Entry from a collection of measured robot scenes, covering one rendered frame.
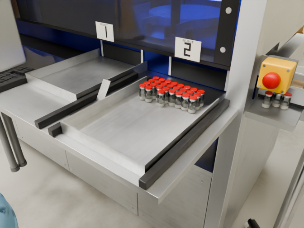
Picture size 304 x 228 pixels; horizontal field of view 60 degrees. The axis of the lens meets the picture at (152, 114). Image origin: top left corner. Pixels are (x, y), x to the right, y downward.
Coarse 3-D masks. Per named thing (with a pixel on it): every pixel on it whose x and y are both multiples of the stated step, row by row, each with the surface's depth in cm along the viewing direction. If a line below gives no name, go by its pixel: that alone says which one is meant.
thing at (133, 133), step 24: (120, 96) 79; (72, 120) 66; (96, 120) 70; (120, 120) 70; (144, 120) 70; (168, 120) 70; (192, 120) 70; (96, 144) 58; (120, 144) 61; (144, 144) 61; (168, 144) 56; (144, 168) 51
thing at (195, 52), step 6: (180, 42) 78; (186, 42) 76; (192, 42) 75; (198, 42) 74; (180, 48) 78; (192, 48) 76; (198, 48) 75; (180, 54) 79; (192, 54) 77; (198, 54) 76; (192, 60) 78; (198, 60) 77
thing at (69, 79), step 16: (64, 64) 100; (80, 64) 105; (96, 64) 105; (112, 64) 105; (128, 64) 105; (144, 64) 98; (32, 80) 88; (48, 80) 92; (64, 80) 92; (80, 80) 92; (96, 80) 92; (112, 80) 86; (64, 96) 80; (80, 96) 77
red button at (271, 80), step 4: (272, 72) 64; (264, 76) 64; (268, 76) 63; (272, 76) 63; (276, 76) 63; (264, 80) 64; (268, 80) 64; (272, 80) 63; (276, 80) 63; (280, 80) 64; (264, 84) 65; (268, 84) 64; (272, 84) 63; (276, 84) 63; (268, 88) 65; (272, 88) 64
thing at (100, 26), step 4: (96, 24) 95; (100, 24) 94; (104, 24) 93; (108, 24) 92; (96, 28) 96; (100, 28) 95; (104, 28) 94; (108, 28) 93; (112, 28) 92; (100, 32) 96; (104, 32) 95; (108, 32) 93; (112, 32) 92; (100, 36) 97; (104, 36) 95; (108, 36) 94; (112, 36) 93; (108, 40) 95; (112, 40) 94
